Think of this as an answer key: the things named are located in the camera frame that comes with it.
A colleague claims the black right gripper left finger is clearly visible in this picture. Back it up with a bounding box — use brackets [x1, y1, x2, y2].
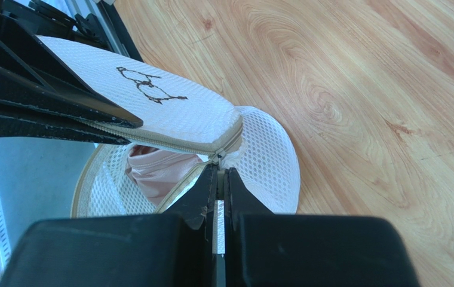
[0, 165, 218, 286]

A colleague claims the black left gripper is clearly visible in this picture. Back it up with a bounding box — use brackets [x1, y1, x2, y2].
[0, 1, 143, 145]

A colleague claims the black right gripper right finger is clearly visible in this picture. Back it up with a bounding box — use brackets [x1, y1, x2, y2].
[224, 168, 419, 286]

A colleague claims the white mesh laundry bag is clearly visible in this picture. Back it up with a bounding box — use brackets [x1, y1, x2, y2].
[41, 36, 300, 218]

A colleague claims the pink satin bra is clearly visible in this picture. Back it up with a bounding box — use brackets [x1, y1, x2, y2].
[125, 145, 203, 206]

